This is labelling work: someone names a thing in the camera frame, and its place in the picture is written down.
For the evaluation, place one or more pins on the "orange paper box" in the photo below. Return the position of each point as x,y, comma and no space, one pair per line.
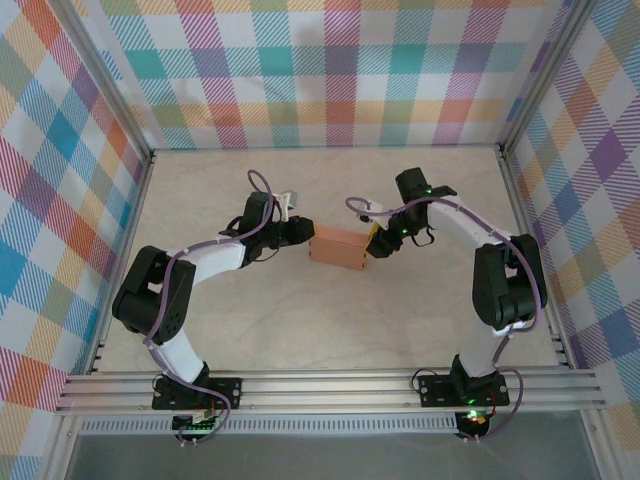
335,247

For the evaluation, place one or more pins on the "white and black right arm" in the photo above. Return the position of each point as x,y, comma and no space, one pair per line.
507,290

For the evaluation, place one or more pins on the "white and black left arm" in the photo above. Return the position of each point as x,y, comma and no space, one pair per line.
160,295

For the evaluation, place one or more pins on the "aluminium side rail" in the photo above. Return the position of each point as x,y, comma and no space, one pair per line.
530,210
120,240

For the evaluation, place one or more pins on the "aluminium front rail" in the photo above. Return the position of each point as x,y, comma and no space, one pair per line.
325,392

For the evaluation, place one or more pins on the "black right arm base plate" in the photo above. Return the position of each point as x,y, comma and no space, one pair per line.
435,390

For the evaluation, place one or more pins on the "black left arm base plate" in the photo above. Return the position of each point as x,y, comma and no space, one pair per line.
227,390

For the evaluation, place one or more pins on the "aluminium frame post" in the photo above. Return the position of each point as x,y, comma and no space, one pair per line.
107,80
542,80

